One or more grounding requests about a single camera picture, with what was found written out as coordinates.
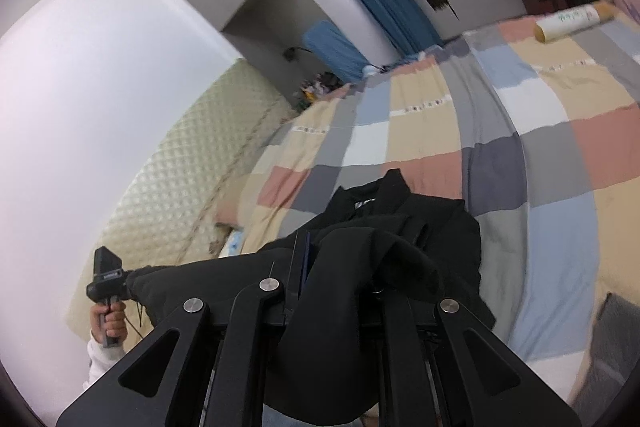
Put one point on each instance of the cream quilted headboard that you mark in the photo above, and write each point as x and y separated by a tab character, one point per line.
200	172

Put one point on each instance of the blue denim jeans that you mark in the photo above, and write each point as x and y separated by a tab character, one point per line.
280	419

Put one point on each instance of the pink garment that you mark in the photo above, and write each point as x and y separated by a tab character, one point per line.
629	2

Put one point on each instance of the blue curtain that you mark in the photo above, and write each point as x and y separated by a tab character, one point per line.
385	2

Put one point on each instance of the blue covered fan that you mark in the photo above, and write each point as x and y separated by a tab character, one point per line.
332	49

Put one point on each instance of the person's left hand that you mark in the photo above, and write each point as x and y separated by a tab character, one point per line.
116	323

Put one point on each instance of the black wall charger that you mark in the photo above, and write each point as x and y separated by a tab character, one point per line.
290	54

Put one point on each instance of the black puffer jacket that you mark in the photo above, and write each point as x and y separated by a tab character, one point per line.
400	247

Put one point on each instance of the light blue printed pillow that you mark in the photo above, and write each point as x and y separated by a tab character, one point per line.
231	243

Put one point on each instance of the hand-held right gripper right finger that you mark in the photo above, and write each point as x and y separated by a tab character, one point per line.
400	357

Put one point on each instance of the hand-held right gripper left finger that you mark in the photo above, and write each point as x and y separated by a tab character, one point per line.
301	259

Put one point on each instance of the patchwork bed cover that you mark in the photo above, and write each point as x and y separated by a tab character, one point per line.
525	117

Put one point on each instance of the cluster of cosmetic bottles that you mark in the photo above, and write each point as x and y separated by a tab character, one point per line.
322	87

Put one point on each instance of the person's left forearm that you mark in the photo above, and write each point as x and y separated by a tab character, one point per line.
102	362

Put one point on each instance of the grey fluffy blanket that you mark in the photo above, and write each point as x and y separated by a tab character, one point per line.
612	347

